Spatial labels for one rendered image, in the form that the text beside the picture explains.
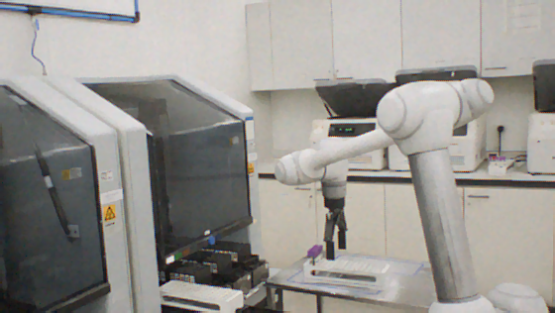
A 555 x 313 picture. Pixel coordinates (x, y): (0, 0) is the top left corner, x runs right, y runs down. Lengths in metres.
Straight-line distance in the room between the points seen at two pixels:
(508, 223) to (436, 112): 2.50
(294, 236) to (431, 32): 1.76
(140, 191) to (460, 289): 0.98
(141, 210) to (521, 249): 2.70
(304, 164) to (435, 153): 0.52
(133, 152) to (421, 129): 0.87
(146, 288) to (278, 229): 2.60
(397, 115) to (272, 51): 3.22
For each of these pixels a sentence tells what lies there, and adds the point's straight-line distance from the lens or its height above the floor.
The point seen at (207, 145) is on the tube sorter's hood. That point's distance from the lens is 2.09.
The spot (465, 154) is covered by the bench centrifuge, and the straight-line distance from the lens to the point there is 3.86.
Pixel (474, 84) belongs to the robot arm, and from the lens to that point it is 1.56.
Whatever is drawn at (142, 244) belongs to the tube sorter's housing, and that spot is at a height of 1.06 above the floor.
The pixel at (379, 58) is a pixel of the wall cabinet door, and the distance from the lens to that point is 4.24.
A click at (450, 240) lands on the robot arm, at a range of 1.47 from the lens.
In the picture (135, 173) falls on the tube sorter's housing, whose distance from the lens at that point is 1.79.
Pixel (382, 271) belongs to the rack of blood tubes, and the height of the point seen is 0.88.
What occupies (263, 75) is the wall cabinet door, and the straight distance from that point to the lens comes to 4.60.
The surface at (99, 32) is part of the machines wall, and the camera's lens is 3.32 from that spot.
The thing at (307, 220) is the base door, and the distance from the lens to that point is 4.25.
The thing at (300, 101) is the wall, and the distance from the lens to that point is 4.83.
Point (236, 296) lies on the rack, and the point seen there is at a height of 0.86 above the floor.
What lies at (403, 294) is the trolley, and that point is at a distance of 2.00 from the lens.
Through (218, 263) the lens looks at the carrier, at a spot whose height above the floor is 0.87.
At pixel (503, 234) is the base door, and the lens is 3.92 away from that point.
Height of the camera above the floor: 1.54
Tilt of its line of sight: 8 degrees down
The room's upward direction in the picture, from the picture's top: 4 degrees counter-clockwise
